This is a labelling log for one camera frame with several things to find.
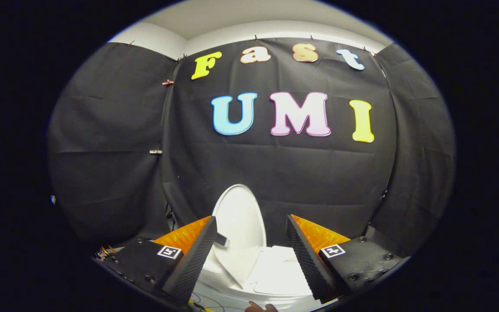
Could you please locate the black backdrop cloth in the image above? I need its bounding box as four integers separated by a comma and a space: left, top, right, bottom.
47, 37, 456, 260

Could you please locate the bundle of thin cables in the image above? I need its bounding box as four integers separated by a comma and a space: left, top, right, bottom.
188, 292, 228, 312

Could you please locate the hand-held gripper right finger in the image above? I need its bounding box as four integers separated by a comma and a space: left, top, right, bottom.
285, 214, 408, 304

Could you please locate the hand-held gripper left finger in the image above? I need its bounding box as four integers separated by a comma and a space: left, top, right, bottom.
96, 215, 218, 306

